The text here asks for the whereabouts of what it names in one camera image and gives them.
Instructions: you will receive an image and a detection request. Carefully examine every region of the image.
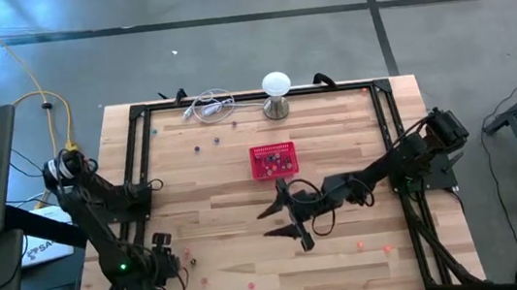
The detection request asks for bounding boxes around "white printed cardboard box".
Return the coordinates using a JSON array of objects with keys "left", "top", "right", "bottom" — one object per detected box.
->
[{"left": 15, "top": 203, "right": 81, "bottom": 270}]

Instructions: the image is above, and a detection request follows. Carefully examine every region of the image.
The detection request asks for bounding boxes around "white lamp cable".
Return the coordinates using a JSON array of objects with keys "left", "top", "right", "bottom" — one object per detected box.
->
[{"left": 178, "top": 82, "right": 267, "bottom": 128}]

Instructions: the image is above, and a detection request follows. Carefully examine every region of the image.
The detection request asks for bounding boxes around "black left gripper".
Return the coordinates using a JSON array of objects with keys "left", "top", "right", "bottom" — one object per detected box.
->
[{"left": 134, "top": 231, "right": 183, "bottom": 290}]

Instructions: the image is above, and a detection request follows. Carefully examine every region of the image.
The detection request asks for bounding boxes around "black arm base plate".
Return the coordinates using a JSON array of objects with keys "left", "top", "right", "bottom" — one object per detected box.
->
[
  {"left": 81, "top": 179, "right": 157, "bottom": 229},
  {"left": 386, "top": 149, "right": 460, "bottom": 195}
]

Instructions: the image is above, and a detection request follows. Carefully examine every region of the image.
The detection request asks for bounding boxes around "white dome lamp metal base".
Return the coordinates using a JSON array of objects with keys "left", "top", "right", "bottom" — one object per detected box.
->
[{"left": 258, "top": 69, "right": 297, "bottom": 123}]

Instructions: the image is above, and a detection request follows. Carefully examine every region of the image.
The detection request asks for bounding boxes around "yellow extension cable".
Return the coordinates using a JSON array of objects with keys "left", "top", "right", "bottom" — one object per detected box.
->
[{"left": 0, "top": 0, "right": 85, "bottom": 214}]

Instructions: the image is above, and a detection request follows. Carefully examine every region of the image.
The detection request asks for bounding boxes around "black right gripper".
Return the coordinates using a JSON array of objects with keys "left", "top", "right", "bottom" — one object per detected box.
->
[{"left": 252, "top": 172, "right": 344, "bottom": 258}]

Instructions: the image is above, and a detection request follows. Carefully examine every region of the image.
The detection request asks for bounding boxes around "black bar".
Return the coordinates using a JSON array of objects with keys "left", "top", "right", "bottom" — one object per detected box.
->
[{"left": 1, "top": 198, "right": 79, "bottom": 254}]

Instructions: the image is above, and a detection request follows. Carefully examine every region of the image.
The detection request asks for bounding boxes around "red plastic basket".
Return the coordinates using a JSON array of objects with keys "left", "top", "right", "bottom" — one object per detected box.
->
[{"left": 247, "top": 140, "right": 301, "bottom": 183}]

